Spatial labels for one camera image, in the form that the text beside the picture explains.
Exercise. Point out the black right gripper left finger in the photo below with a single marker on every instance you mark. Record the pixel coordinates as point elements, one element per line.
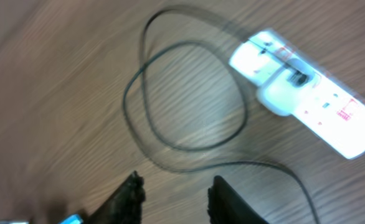
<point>124,205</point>

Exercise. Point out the white power strip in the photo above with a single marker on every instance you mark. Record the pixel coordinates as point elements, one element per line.
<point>332,111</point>

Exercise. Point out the white charger adapter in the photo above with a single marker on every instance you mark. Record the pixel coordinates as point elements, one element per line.
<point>287,87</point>

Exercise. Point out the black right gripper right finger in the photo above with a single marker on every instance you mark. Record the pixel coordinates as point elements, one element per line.
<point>226,206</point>

